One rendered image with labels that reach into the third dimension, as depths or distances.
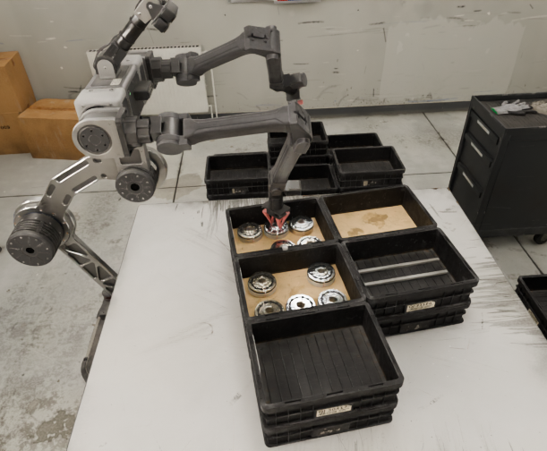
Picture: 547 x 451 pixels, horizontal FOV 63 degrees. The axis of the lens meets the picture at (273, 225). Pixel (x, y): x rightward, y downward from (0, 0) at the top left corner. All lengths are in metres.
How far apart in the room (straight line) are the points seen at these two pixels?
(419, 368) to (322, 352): 0.36
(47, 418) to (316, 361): 1.51
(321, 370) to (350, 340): 0.15
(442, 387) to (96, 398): 1.12
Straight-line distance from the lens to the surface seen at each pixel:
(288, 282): 1.67
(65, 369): 2.70
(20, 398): 2.70
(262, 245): 1.83
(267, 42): 1.57
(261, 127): 1.29
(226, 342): 1.68
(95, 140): 1.37
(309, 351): 1.49
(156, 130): 1.33
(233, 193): 2.73
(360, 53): 4.59
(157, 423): 1.56
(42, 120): 4.39
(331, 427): 1.45
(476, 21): 4.86
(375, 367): 1.48
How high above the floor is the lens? 2.04
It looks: 39 degrees down
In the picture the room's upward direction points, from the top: 2 degrees counter-clockwise
